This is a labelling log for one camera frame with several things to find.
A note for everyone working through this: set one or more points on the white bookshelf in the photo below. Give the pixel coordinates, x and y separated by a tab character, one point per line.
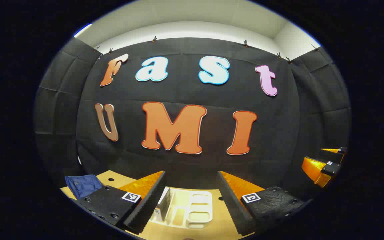
198	206

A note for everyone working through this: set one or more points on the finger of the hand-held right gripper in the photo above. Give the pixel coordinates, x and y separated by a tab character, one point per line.
341	150
317	170

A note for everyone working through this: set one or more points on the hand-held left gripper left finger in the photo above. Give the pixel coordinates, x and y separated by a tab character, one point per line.
145	206

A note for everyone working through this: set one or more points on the blue schoolbag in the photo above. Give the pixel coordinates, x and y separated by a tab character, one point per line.
83	185

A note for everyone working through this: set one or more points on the black backdrop cloth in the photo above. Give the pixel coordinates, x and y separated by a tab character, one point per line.
185	90

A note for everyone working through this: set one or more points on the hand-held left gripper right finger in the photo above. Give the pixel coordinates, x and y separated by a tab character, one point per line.
235	206

